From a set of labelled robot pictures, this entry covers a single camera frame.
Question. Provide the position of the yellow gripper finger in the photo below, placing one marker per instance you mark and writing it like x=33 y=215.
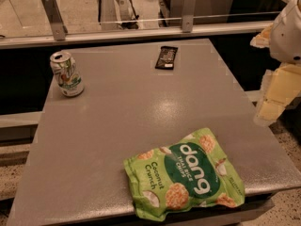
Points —
x=278 y=89
x=262 y=40

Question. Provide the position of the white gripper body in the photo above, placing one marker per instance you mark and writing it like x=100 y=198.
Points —
x=288 y=37

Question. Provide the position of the green rice chip bag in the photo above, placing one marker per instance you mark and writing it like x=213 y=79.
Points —
x=195 y=172

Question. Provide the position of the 7up soda can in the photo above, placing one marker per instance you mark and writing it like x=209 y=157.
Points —
x=66 y=73

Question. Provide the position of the black snack bar wrapper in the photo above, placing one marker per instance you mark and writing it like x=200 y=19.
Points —
x=166 y=58

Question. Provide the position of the metal rail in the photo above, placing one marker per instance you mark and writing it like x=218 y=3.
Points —
x=166 y=33

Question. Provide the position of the right metal bracket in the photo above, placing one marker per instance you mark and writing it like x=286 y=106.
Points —
x=188 y=9

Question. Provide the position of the metal bracket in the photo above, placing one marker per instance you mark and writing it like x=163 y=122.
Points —
x=58 y=28
x=188 y=9

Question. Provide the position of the left metal bracket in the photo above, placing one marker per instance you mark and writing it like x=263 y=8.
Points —
x=58 y=28

